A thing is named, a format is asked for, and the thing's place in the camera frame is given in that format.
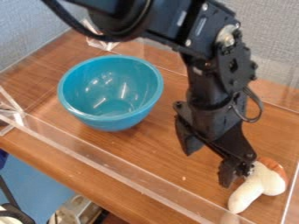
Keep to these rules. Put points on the clear acrylic barrier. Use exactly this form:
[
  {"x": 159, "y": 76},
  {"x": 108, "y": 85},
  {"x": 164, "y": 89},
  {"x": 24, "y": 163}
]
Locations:
[
  {"x": 272, "y": 93},
  {"x": 107, "y": 179}
]

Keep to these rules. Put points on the clear acrylic back barrier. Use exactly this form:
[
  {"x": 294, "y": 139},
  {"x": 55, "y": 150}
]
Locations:
[{"x": 272, "y": 93}]

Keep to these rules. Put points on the black white object bottom left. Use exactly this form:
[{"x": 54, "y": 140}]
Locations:
[{"x": 11, "y": 215}]

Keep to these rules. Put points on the white power strip below table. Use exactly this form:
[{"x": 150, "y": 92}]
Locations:
[{"x": 76, "y": 211}]

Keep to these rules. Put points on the clear acrylic front barrier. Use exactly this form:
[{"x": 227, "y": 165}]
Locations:
[{"x": 107, "y": 179}]

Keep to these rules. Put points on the white brown toy mushroom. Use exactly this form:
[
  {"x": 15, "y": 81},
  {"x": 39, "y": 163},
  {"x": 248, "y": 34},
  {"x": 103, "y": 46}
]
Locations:
[{"x": 266, "y": 180}]

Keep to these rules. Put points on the blue bowl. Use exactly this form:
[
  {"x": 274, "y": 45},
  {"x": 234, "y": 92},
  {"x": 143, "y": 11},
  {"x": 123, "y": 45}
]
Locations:
[{"x": 110, "y": 91}]

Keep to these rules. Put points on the clear acrylic corner bracket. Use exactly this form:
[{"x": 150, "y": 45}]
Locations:
[
  {"x": 107, "y": 46},
  {"x": 11, "y": 113}
]

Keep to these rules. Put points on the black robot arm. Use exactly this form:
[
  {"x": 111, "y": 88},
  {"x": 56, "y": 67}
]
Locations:
[{"x": 200, "y": 29}]

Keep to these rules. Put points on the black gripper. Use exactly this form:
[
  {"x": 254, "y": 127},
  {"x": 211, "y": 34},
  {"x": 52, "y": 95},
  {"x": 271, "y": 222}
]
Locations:
[{"x": 216, "y": 128}]

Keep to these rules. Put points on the clear acrylic corner bracket left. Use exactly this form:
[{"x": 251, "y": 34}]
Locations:
[{"x": 11, "y": 113}]

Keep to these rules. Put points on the clear acrylic corner bracket back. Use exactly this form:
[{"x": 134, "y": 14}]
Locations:
[{"x": 107, "y": 46}]

